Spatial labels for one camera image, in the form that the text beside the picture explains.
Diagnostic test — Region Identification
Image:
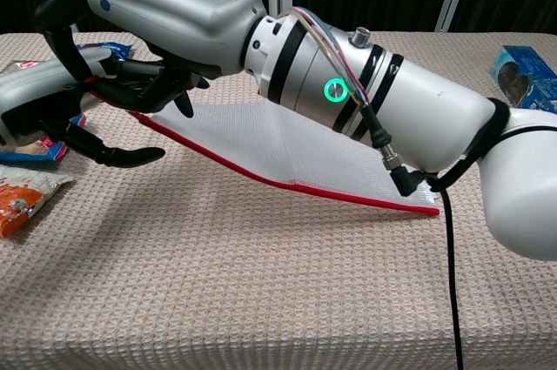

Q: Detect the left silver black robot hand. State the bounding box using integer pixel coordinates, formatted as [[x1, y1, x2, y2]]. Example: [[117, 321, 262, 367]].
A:
[[0, 47, 175, 169]]

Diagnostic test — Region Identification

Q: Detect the clear zipper bag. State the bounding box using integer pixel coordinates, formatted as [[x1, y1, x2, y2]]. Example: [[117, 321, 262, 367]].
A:
[[89, 76, 440, 218]]

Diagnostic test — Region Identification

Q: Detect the blue biscuit bag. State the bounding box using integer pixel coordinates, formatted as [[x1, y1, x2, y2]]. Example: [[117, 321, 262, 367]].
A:
[[0, 112, 88, 166]]

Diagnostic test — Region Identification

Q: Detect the orange white snack bag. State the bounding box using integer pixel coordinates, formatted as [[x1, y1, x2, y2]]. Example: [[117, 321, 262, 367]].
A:
[[0, 165, 75, 239]]

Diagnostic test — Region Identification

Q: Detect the silver red-print snack pack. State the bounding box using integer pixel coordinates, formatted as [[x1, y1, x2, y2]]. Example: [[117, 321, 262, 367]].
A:
[[0, 59, 43, 77]]

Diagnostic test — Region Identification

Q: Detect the small blue cookie pack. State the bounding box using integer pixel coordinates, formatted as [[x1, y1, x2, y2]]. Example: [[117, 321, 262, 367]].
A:
[[76, 42, 131, 61]]

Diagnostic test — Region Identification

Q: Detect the beige waffle-weave tablecloth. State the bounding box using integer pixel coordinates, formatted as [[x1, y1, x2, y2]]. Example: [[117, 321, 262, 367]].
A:
[[0, 30, 557, 370]]

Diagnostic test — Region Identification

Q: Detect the blue cookie box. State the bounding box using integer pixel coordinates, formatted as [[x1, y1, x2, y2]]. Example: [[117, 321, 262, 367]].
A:
[[489, 45, 557, 114]]

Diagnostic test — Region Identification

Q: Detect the multicoloured wrist wire bundle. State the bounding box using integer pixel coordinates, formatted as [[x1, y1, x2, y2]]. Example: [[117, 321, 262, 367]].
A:
[[290, 6, 372, 106]]

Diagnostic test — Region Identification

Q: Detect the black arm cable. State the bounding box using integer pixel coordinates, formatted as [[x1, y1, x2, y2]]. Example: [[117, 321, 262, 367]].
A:
[[360, 99, 513, 370]]

